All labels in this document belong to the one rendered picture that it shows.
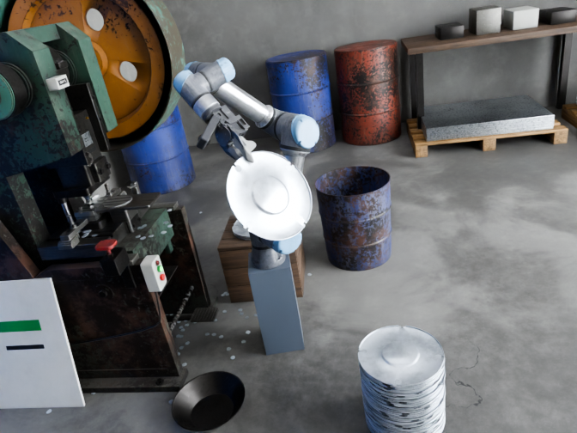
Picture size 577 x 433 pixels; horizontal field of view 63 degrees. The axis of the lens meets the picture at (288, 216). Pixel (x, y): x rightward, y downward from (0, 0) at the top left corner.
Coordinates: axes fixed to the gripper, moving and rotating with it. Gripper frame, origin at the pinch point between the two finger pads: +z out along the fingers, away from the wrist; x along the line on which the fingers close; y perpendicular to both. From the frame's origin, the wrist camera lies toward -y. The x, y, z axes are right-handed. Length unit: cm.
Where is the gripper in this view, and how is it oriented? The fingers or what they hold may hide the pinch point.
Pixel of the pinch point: (248, 161)
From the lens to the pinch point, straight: 145.9
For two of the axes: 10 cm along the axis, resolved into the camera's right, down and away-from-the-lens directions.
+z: 6.6, 7.4, -1.1
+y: 6.1, -4.4, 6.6
